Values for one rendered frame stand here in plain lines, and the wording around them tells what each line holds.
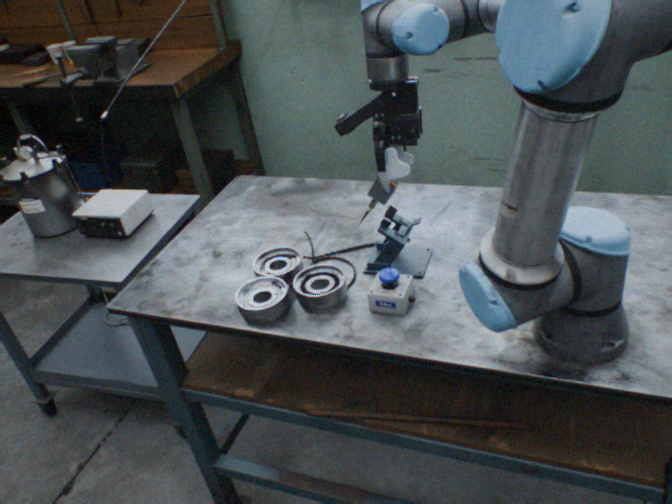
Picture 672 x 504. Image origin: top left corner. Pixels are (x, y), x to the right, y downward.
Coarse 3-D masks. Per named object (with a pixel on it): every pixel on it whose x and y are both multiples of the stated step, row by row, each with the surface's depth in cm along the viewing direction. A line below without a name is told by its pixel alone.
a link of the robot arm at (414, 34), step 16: (432, 0) 94; (448, 0) 94; (384, 16) 97; (400, 16) 92; (416, 16) 90; (432, 16) 90; (448, 16) 93; (464, 16) 94; (384, 32) 97; (400, 32) 92; (416, 32) 90; (432, 32) 91; (448, 32) 95; (400, 48) 95; (416, 48) 92; (432, 48) 92
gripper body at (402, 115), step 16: (416, 80) 107; (384, 96) 109; (400, 96) 108; (416, 96) 108; (384, 112) 110; (400, 112) 110; (416, 112) 109; (384, 128) 110; (400, 128) 110; (416, 128) 108; (400, 144) 112; (416, 144) 110
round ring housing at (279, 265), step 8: (272, 248) 133; (280, 248) 133; (288, 248) 133; (264, 256) 133; (296, 256) 131; (256, 264) 131; (272, 264) 131; (280, 264) 132; (288, 264) 129; (296, 264) 127; (256, 272) 127; (272, 272) 128; (280, 272) 127; (288, 272) 125; (296, 272) 127; (288, 280) 126
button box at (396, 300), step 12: (408, 276) 117; (372, 288) 116; (384, 288) 115; (396, 288) 115; (408, 288) 115; (372, 300) 115; (384, 300) 114; (396, 300) 113; (408, 300) 116; (384, 312) 116; (396, 312) 115
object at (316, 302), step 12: (324, 264) 125; (300, 276) 124; (324, 276) 124; (312, 288) 123; (324, 288) 125; (336, 288) 118; (300, 300) 120; (312, 300) 118; (324, 300) 118; (336, 300) 119
